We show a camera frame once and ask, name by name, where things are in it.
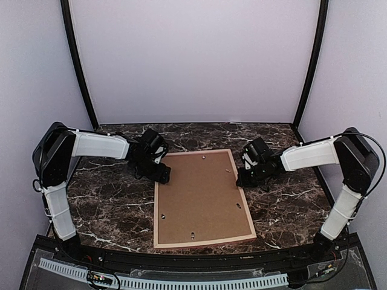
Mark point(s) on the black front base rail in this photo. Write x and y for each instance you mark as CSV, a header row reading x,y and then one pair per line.
x,y
289,259

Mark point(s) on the left black corner post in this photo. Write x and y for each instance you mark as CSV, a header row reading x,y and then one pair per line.
x,y
75,57

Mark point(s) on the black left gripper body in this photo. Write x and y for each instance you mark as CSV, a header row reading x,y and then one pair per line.
x,y
145,168

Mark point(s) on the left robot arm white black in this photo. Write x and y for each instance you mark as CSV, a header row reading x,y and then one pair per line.
x,y
53,155

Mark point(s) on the right black corner post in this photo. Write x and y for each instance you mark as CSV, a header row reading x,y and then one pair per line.
x,y
312,66

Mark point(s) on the black corner post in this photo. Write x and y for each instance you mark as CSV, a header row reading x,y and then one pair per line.
x,y
75,57
312,66

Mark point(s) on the wooden pink picture frame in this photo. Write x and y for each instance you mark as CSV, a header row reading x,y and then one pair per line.
x,y
205,244

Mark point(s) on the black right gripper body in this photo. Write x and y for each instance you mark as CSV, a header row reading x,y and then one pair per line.
x,y
257,177

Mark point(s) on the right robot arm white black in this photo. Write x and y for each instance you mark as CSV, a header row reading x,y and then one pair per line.
x,y
351,150

